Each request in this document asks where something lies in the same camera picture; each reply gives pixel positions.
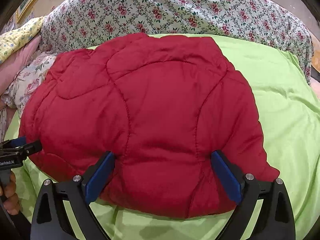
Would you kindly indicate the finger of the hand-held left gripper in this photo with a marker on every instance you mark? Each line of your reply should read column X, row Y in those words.
column 27, row 148

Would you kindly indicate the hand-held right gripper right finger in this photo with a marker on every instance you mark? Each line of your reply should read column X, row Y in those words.
column 227, row 177

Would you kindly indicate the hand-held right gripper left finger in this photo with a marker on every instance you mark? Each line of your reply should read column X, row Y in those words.
column 100, row 177

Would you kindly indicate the red padded jacket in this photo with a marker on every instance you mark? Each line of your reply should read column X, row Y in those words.
column 150, row 105

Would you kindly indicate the person's left hand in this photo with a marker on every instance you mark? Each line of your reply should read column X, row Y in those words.
column 11, row 192

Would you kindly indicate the cream floral cloth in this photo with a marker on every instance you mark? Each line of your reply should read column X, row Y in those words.
column 27, row 80

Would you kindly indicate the light green blanket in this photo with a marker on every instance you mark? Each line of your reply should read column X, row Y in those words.
column 282, row 120

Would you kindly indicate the pink pillow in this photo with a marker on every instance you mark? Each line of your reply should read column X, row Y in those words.
column 17, row 62

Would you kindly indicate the yellow floral pillow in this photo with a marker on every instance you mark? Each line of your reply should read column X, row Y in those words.
column 17, row 37

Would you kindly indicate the pink bed sheet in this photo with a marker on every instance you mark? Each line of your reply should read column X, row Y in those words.
column 315, row 87

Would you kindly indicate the rose floral bed quilt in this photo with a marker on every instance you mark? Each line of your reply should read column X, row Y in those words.
column 162, row 7

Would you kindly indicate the gold picture frame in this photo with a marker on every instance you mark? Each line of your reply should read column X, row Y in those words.
column 27, row 2

